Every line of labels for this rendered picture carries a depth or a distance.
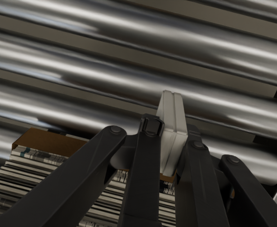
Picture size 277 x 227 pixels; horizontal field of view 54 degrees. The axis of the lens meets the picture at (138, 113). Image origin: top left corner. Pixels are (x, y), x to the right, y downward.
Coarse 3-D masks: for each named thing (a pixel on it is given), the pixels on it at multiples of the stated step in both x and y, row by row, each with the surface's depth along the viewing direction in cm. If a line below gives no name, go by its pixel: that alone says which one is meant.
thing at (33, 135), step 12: (36, 132) 33; (48, 132) 34; (12, 144) 30; (24, 144) 30; (36, 144) 31; (48, 144) 31; (60, 144) 32; (72, 144) 32; (84, 144) 33; (168, 180) 30
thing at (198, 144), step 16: (192, 144) 14; (192, 160) 13; (208, 160) 13; (176, 176) 15; (192, 176) 12; (208, 176) 12; (176, 192) 14; (192, 192) 11; (208, 192) 11; (176, 208) 13; (192, 208) 10; (208, 208) 10; (224, 208) 10; (176, 224) 12; (192, 224) 10; (208, 224) 9; (224, 224) 10
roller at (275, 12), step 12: (192, 0) 29; (204, 0) 28; (216, 0) 28; (228, 0) 27; (240, 0) 27; (252, 0) 27; (264, 0) 27; (276, 0) 27; (240, 12) 29; (252, 12) 28; (264, 12) 28; (276, 12) 27
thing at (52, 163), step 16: (16, 160) 29; (32, 160) 29; (48, 160) 29; (64, 160) 30; (0, 176) 26; (16, 176) 27; (32, 176) 27; (0, 192) 24; (16, 192) 25; (112, 192) 28; (160, 192) 29; (0, 208) 23; (96, 208) 25; (112, 208) 26; (160, 208) 27; (80, 224) 23; (96, 224) 23; (112, 224) 24
